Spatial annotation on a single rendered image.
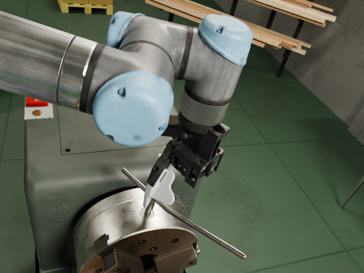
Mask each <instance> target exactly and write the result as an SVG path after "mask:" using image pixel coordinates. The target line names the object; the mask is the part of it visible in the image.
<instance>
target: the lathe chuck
mask: <svg viewBox="0 0 364 273"><path fill-rule="evenodd" d="M143 202H144V199H143V198H142V199H136V200H131V201H128V202H125V203H122V204H119V205H116V206H114V207H111V208H110V209H108V210H106V211H103V212H102V213H100V214H99V215H97V216H96V217H94V218H93V219H92V220H91V221H89V222H88V223H87V224H86V225H85V226H84V227H83V228H82V230H81V231H80V232H79V234H78V236H77V238H76V241H75V254H76V264H77V273H104V271H103V265H102V258H101V257H102V256H99V255H97V254H96V250H94V248H93V246H95V243H96V242H98V241H99V240H100V239H102V238H103V237H105V236H109V240H108V241H107V243H108V245H109V246H111V247H113V248H116V249H119V250H121V251H124V252H127V253H129V254H132V255H135V256H137V257H139V256H140V258H141V259H142V262H143V263H144V266H145V267H144V271H145V273H157V269H156V267H155V263H154V254H155V255H161V254H164V253H167V252H170V251H172V250H175V249H178V248H182V247H184V246H187V245H190V244H193V243H195V242H198V241H199V240H198V237H197V235H196V232H195V230H194V229H193V228H191V227H190V226H188V225H187V224H185V223H183V222H182V221H180V220H179V219H177V218H176V217H174V216H172V215H171V214H169V213H168V212H166V211H165V210H164V209H162V208H161V207H160V206H159V205H158V204H157V203H155V205H154V209H153V212H154V217H153V218H151V219H144V218H142V216H141V215H140V211H141V210H142V209H144V207H143ZM168 206H169V207H170V208H172V209H174V210H175V211H177V212H179V213H180V214H182V215H183V216H185V217H186V218H188V219H190V218H189V216H188V214H187V211H186V209H185V208H184V207H183V206H182V205H181V204H179V203H178V202H176V201H174V202H173V204H171V205H168Z"/></svg>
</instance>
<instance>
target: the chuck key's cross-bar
mask: <svg viewBox="0 0 364 273"><path fill-rule="evenodd" d="M121 172H122V173H123V174H125V175H126V176H127V177H128V178H129V179H130V180H131V181H132V182H133V183H135V184H136V185H137V186H138V187H139V188H140V189H141V190H143V191H144V192H145V188H146V186H145V185H144V184H143V183H142V182H140V181H139V180H138V179H137V178H136V177H135V176H134V175H132V174H131V173H130V172H129V171H128V170H127V169H126V168H122V170H121ZM153 200H154V201H155V202H156V203H157V204H158V205H159V206H160V207H161V208H162V209H164V210H165V211H166V212H168V213H169V214H171V215H172V216H174V217H176V218H177V219H179V220H180V221H182V222H183V223H185V224H187V225H188V226H190V227H191V228H193V229H195V230H196V231H198V232H200V233H201V234H203V235H204V236H206V237H207V238H209V239H211V240H212V241H214V242H215V243H217V244H219V245H220V246H222V247H223V248H225V249H227V250H228V251H230V252H231V253H233V254H235V255H236V256H238V257H239V258H241V259H243V260H245V259H246V258H247V254H246V253H244V252H242V251H240V250H239V249H237V248H236V247H234V246H233V245H231V244H229V243H228V242H226V241H224V240H223V239H221V238H219V237H218V236H216V235H214V234H213V233H211V232H210V231H208V230H206V229H205V228H203V227H201V226H200V225H198V224H196V223H195V222H193V221H192V220H190V219H188V218H186V217H185V216H183V215H182V214H180V213H179V212H177V211H175V210H174V209H172V208H170V207H169V206H167V205H165V204H163V203H161V202H159V201H157V200H155V199H153Z"/></svg>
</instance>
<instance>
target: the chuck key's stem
mask: <svg viewBox="0 0 364 273"><path fill-rule="evenodd" d="M154 205H155V201H154V200H153V198H152V200H151V202H150V203H149V205H148V206H147V207H146V209H145V212H144V215H145V216H146V217H148V216H149V215H151V210H153V209H154Z"/></svg>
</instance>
